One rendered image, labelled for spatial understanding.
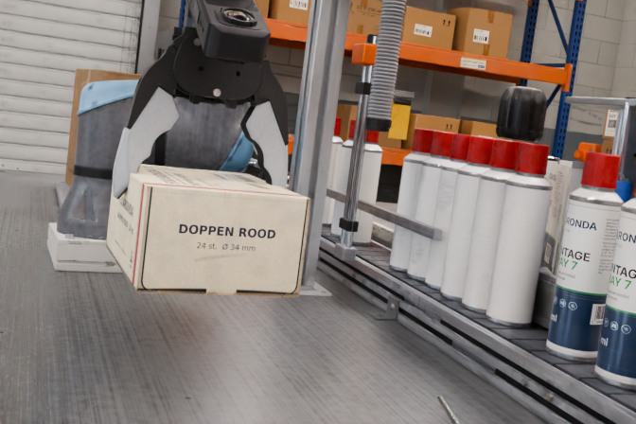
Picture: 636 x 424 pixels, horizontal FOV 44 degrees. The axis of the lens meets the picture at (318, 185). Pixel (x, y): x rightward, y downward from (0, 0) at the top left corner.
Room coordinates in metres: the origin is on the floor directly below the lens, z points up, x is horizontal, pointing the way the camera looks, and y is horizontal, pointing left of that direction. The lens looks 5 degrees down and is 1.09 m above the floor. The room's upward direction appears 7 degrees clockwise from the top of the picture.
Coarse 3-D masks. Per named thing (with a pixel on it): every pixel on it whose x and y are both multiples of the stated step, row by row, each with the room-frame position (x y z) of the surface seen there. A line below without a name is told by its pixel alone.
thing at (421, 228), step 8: (256, 160) 1.83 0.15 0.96; (328, 192) 1.36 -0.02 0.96; (336, 192) 1.32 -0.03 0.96; (336, 200) 1.32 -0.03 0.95; (344, 200) 1.28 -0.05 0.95; (360, 200) 1.24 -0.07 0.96; (360, 208) 1.22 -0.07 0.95; (368, 208) 1.19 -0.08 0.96; (376, 208) 1.17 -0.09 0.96; (384, 208) 1.16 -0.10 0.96; (376, 216) 1.16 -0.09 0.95; (384, 216) 1.14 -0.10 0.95; (392, 216) 1.11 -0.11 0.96; (400, 216) 1.09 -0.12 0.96; (400, 224) 1.09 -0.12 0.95; (408, 224) 1.06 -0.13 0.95; (416, 224) 1.04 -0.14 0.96; (424, 224) 1.03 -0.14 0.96; (416, 232) 1.04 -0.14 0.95; (424, 232) 1.02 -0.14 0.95; (432, 232) 1.00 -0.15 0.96; (440, 232) 1.00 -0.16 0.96
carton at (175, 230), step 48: (144, 192) 0.55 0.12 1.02; (192, 192) 0.55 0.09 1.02; (240, 192) 0.57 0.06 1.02; (288, 192) 0.62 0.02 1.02; (144, 240) 0.54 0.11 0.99; (192, 240) 0.56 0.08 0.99; (240, 240) 0.57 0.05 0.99; (288, 240) 0.58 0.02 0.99; (144, 288) 0.54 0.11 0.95; (192, 288) 0.56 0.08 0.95; (240, 288) 0.57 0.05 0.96; (288, 288) 0.59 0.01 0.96
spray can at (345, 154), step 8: (352, 120) 1.37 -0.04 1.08; (352, 128) 1.36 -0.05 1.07; (352, 136) 1.36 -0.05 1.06; (344, 144) 1.36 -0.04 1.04; (352, 144) 1.35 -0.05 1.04; (344, 152) 1.36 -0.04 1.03; (344, 160) 1.36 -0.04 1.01; (344, 168) 1.36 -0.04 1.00; (344, 176) 1.35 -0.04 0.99; (344, 184) 1.35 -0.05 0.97; (344, 192) 1.35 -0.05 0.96; (336, 208) 1.36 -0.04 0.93; (336, 216) 1.36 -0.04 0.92; (336, 224) 1.36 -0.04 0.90; (336, 232) 1.36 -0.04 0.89
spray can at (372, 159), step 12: (372, 132) 1.31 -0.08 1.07; (372, 144) 1.31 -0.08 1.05; (372, 156) 1.30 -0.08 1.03; (372, 168) 1.30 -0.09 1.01; (372, 180) 1.30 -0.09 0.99; (360, 192) 1.30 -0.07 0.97; (372, 192) 1.30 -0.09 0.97; (360, 216) 1.30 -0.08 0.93; (372, 216) 1.31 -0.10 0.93; (360, 228) 1.30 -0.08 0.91; (360, 240) 1.30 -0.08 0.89
